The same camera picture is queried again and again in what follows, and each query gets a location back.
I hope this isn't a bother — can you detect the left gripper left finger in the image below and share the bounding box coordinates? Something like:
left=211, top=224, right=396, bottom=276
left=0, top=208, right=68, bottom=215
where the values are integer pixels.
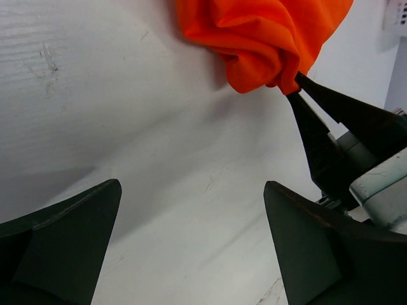
left=1, top=179, right=122, bottom=304

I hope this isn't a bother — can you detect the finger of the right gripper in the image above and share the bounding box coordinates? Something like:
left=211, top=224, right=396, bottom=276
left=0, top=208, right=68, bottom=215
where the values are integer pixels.
left=287, top=92, right=359, bottom=207
left=295, top=72, right=406, bottom=156

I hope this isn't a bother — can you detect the orange t-shirt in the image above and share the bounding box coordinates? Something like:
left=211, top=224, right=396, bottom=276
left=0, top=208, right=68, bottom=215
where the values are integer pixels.
left=175, top=0, right=353, bottom=95

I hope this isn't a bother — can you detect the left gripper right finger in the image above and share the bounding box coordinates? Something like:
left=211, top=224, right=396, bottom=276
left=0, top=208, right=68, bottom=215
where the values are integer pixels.
left=264, top=181, right=406, bottom=304

